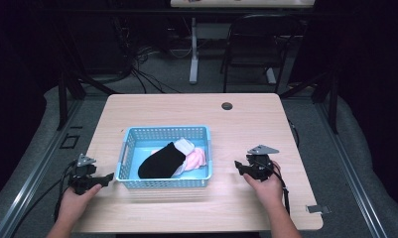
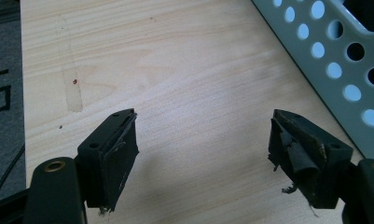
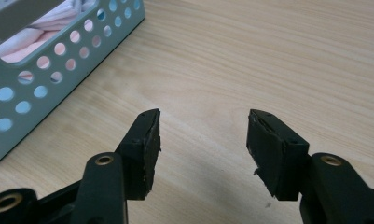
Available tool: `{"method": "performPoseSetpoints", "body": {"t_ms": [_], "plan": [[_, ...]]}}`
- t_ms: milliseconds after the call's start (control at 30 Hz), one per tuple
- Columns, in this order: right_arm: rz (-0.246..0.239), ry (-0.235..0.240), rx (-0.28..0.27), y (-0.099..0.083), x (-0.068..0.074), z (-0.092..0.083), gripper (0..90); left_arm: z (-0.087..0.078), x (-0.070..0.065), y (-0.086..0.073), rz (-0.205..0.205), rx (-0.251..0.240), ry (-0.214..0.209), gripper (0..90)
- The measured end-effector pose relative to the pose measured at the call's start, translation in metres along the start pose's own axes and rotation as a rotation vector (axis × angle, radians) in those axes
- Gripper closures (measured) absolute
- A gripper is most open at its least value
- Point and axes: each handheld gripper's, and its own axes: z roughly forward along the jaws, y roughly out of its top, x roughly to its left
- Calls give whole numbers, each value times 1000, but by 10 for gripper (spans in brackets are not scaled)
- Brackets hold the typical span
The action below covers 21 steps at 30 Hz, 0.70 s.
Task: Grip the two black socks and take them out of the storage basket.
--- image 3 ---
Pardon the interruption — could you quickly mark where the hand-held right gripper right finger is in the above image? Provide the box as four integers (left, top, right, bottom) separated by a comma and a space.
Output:
245, 108, 311, 202

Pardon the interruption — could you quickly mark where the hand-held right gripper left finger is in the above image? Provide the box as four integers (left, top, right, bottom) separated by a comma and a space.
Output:
114, 108, 162, 201

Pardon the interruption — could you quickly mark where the pale pink cloth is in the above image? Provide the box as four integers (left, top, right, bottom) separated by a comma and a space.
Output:
0, 0, 98, 63

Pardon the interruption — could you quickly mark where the teal perforated plastic basket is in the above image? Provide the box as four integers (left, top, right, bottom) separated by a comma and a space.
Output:
0, 0, 146, 168

